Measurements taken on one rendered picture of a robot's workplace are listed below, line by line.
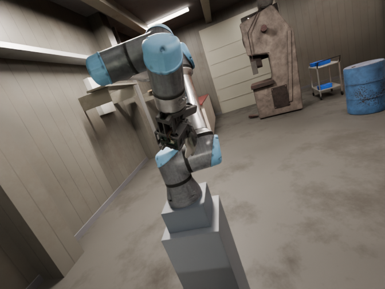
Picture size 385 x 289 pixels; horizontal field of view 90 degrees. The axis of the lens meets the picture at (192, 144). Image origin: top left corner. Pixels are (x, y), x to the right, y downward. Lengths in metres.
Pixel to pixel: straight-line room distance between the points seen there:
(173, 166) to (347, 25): 8.25
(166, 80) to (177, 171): 0.42
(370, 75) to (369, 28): 4.93
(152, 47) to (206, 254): 0.75
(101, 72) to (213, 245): 0.70
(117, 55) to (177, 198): 0.53
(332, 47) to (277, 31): 3.63
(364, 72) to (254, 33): 2.26
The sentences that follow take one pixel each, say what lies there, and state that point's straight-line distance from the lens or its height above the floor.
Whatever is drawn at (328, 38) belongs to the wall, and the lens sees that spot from 8.40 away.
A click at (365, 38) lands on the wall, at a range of 8.91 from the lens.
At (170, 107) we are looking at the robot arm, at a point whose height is 1.29.
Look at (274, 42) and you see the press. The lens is 5.09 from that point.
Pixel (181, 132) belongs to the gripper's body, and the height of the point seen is 1.22.
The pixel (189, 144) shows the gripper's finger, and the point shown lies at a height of 1.17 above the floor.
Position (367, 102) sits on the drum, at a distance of 4.22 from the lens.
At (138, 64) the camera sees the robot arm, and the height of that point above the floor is 1.41.
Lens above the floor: 1.32
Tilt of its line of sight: 16 degrees down
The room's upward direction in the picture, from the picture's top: 19 degrees counter-clockwise
